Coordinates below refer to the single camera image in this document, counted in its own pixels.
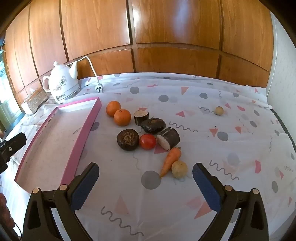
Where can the orange carrot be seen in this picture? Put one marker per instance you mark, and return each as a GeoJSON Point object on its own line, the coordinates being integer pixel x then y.
{"type": "Point", "coordinates": [173, 155]}

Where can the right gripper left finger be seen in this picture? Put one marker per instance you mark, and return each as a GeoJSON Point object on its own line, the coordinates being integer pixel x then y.
{"type": "Point", "coordinates": [39, 223]}

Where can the dark oval fruit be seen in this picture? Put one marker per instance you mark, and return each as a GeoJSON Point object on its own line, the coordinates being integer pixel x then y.
{"type": "Point", "coordinates": [153, 125]}

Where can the beige round fruit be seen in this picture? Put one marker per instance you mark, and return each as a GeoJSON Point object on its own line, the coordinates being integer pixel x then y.
{"type": "Point", "coordinates": [179, 169]}
{"type": "Point", "coordinates": [219, 111]}

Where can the white ceramic electric kettle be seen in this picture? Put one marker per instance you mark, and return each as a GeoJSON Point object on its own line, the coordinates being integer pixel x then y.
{"type": "Point", "coordinates": [62, 82]}

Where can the small dark cut cylinder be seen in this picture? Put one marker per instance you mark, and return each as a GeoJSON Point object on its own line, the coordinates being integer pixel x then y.
{"type": "Point", "coordinates": [140, 116]}

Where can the pink shallow tray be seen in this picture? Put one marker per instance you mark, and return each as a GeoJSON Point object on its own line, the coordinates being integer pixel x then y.
{"type": "Point", "coordinates": [52, 157]}

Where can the patterned white tablecloth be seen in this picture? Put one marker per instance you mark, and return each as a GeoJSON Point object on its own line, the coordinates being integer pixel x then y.
{"type": "Point", "coordinates": [246, 148]}

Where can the orange tangerine front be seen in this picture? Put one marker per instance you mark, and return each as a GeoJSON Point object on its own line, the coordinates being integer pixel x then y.
{"type": "Point", "coordinates": [122, 117]}

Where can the wooden panel cabinet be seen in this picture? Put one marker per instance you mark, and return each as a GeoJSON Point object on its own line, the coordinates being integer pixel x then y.
{"type": "Point", "coordinates": [227, 40]}

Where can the orange tangerine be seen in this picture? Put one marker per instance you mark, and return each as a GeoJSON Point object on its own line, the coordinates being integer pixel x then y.
{"type": "Point", "coordinates": [112, 107]}
{"type": "Point", "coordinates": [122, 117]}

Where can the person left hand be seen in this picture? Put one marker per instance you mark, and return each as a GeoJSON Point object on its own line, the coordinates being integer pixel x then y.
{"type": "Point", "coordinates": [5, 213]}

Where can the wooden framed glass door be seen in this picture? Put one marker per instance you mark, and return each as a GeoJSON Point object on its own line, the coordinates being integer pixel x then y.
{"type": "Point", "coordinates": [11, 113]}

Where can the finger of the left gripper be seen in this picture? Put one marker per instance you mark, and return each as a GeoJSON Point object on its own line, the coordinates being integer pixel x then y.
{"type": "Point", "coordinates": [9, 148]}

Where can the red tomato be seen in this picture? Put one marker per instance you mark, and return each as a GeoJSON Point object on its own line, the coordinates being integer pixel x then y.
{"type": "Point", "coordinates": [147, 141]}

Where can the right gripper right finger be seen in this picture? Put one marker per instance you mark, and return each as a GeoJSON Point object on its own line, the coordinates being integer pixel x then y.
{"type": "Point", "coordinates": [251, 223]}

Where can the large dark cut cylinder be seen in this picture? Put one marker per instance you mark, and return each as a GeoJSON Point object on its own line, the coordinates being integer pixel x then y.
{"type": "Point", "coordinates": [168, 138]}

